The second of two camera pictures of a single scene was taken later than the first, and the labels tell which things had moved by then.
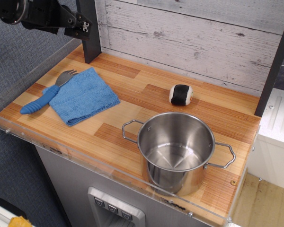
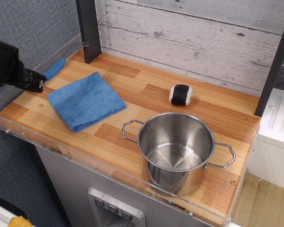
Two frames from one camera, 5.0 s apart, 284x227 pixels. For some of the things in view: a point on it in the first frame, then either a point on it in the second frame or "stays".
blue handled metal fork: [62, 80] -> [61, 63]
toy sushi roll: [181, 94] stays
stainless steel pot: [175, 149] stays
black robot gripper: [50, 15] -> [6, 68]
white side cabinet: [271, 159] stays
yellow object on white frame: [19, 222] stays
